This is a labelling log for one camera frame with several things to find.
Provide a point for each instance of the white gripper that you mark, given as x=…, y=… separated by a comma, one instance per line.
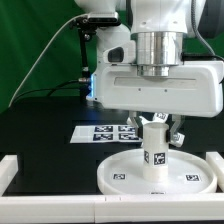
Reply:
x=191, y=89

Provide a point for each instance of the white round table top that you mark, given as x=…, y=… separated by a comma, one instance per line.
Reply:
x=122, y=173

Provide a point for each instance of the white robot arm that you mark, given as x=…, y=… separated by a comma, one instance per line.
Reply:
x=140, y=66

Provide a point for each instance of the white cross-shaped table base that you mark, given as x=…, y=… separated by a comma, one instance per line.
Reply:
x=162, y=118

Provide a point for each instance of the white marker sheet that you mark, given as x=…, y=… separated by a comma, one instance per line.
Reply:
x=104, y=134

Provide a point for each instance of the white right fence block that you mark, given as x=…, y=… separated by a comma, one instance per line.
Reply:
x=216, y=161

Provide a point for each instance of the white fence block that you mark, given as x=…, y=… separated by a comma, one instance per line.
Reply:
x=216, y=161
x=8, y=170

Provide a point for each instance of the white left fence block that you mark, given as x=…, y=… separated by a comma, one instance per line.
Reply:
x=8, y=170

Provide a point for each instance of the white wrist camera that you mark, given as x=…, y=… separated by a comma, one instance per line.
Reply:
x=123, y=54

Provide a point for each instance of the white front fence rail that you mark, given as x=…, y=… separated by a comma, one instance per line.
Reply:
x=105, y=209

